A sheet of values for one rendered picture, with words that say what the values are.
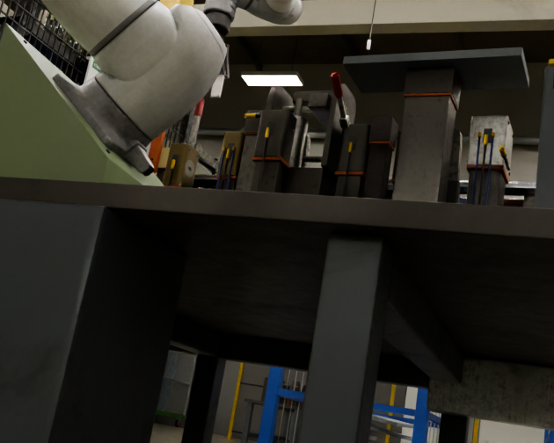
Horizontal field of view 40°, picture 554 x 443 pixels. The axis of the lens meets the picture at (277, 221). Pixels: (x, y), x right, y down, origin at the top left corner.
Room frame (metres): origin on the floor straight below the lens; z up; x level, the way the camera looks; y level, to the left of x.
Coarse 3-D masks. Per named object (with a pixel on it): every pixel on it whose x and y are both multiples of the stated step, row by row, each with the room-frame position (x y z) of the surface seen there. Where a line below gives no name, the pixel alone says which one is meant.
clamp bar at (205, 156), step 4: (192, 144) 1.91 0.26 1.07; (204, 152) 1.96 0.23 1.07; (200, 156) 1.95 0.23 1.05; (204, 156) 1.96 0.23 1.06; (208, 156) 1.98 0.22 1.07; (200, 160) 2.00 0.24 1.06; (204, 160) 1.97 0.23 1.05; (208, 160) 1.99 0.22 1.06; (212, 160) 2.00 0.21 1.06; (216, 160) 2.05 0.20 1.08; (200, 164) 2.02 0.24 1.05; (204, 164) 2.02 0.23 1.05; (208, 164) 2.03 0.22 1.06; (212, 164) 2.01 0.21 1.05; (216, 164) 2.03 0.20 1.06; (208, 168) 2.05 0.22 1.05; (212, 168) 2.06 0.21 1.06; (216, 168) 2.03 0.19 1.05; (212, 172) 2.05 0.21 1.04; (216, 172) 2.05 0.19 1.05
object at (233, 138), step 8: (224, 136) 1.78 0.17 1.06; (232, 136) 1.77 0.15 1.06; (240, 136) 1.76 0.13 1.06; (224, 144) 1.78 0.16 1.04; (232, 144) 1.77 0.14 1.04; (240, 144) 1.76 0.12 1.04; (224, 152) 1.78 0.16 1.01; (232, 152) 1.77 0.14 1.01; (240, 152) 1.76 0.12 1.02; (224, 160) 1.77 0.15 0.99; (232, 160) 1.76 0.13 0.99; (240, 160) 1.77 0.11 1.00; (224, 168) 1.77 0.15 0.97; (232, 168) 1.76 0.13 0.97; (216, 176) 1.78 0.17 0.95; (224, 176) 1.77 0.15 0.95; (232, 176) 1.76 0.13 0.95; (216, 184) 1.77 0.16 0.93; (224, 184) 1.78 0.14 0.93; (232, 184) 1.77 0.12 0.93
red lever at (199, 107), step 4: (200, 100) 1.92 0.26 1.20; (204, 100) 1.93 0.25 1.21; (200, 104) 1.92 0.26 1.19; (196, 108) 1.92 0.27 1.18; (200, 108) 1.92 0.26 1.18; (196, 112) 1.92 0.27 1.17; (200, 112) 1.92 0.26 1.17; (196, 116) 1.92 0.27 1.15; (200, 116) 1.92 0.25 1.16; (196, 120) 1.92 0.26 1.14; (196, 124) 1.92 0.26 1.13; (192, 128) 1.92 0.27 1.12; (196, 128) 1.92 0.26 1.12; (192, 132) 1.92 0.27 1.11; (196, 132) 1.93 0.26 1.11; (192, 136) 1.92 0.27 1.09; (196, 136) 1.93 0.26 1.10; (192, 140) 1.92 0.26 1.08; (188, 144) 1.92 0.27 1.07
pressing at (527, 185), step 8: (200, 176) 1.95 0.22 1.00; (208, 176) 1.94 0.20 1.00; (200, 184) 2.03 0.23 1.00; (208, 184) 2.02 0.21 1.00; (392, 184) 1.72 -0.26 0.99; (464, 184) 1.65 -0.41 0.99; (512, 184) 1.60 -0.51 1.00; (520, 184) 1.59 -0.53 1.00; (528, 184) 1.59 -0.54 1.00; (464, 192) 1.72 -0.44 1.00; (512, 192) 1.67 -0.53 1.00; (520, 192) 1.66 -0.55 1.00; (528, 192) 1.65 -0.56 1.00; (464, 200) 1.78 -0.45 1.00; (504, 200) 1.73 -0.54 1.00; (512, 200) 1.72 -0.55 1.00; (520, 200) 1.71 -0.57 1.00
